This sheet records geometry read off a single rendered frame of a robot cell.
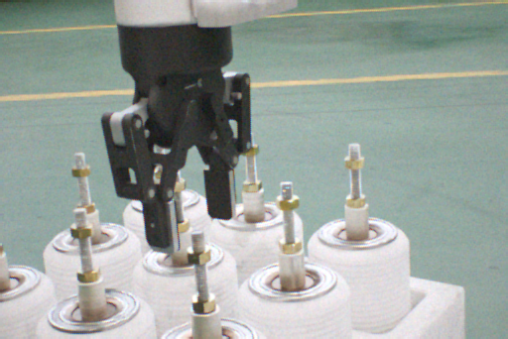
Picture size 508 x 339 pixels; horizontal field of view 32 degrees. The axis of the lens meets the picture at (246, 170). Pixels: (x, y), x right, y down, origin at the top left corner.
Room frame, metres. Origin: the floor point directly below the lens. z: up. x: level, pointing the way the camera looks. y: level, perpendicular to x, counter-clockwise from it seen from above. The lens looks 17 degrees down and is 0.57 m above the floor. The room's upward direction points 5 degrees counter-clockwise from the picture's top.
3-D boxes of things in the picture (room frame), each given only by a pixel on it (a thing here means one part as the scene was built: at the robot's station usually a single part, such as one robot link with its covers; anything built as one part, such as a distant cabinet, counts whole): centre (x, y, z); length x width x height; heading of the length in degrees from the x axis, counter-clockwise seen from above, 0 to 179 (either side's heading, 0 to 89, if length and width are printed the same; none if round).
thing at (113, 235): (0.82, 0.16, 0.25); 0.08 x 0.08 x 0.01
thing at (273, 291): (0.68, -0.03, 0.25); 0.08 x 0.08 x 0.01
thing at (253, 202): (0.85, 0.00, 0.26); 0.02 x 0.02 x 0.03
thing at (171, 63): (0.59, 0.04, 0.45); 0.08 x 0.08 x 0.09
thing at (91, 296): (0.65, 0.13, 0.26); 0.02 x 0.02 x 0.03
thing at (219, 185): (0.61, 0.02, 0.36); 0.02 x 0.01 x 0.04; 56
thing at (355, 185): (0.78, -0.10, 0.30); 0.01 x 0.01 x 0.08; 73
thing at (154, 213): (0.55, 0.07, 0.37); 0.03 x 0.01 x 0.05; 146
